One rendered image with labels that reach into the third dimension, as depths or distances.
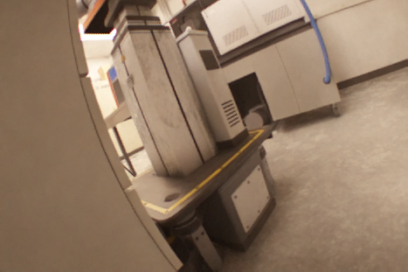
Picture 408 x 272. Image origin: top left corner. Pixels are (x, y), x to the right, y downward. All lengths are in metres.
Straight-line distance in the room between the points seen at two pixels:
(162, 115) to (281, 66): 1.08
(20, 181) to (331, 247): 0.62
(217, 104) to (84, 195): 0.46
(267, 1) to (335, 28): 1.34
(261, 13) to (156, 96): 1.23
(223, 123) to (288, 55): 0.94
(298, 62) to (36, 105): 1.39
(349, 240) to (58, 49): 0.72
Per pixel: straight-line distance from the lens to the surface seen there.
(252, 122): 1.67
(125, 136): 4.42
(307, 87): 1.40
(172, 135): 0.51
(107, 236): 0.27
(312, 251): 0.55
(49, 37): 0.31
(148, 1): 0.73
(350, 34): 2.71
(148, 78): 0.52
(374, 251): 0.54
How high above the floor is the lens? 0.44
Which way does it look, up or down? 4 degrees down
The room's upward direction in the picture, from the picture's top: 22 degrees counter-clockwise
